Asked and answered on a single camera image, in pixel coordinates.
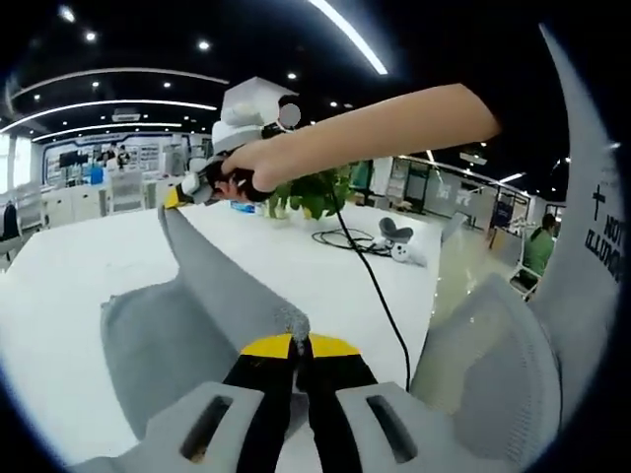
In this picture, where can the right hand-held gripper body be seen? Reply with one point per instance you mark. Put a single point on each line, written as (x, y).
(239, 128)

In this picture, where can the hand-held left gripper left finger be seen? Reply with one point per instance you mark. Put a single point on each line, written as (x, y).
(197, 433)

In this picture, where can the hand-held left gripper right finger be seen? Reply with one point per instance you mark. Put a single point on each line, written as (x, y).
(355, 428)

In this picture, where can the grey towel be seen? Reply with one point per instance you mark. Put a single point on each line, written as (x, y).
(207, 295)

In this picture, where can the person's right hand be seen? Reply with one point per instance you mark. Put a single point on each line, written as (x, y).
(256, 167)

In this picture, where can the blue packet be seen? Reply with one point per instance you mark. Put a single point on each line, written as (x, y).
(246, 207)

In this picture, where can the blue box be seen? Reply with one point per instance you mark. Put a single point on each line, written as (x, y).
(97, 175)

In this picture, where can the potted green plant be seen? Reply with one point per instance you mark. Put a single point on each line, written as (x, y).
(315, 192)

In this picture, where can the white mesh office chair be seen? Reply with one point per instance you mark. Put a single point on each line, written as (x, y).
(493, 345)

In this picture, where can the white handheld controller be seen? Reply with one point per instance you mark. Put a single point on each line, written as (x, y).
(406, 253)

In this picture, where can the black jacket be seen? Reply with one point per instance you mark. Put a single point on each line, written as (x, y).
(10, 222)

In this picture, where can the grey headset stand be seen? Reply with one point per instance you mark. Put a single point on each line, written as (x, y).
(394, 230)

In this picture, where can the person's grey printed shirt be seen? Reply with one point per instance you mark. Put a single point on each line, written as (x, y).
(581, 148)

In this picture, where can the dark wall monitor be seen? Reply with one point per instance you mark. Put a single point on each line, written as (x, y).
(74, 159)

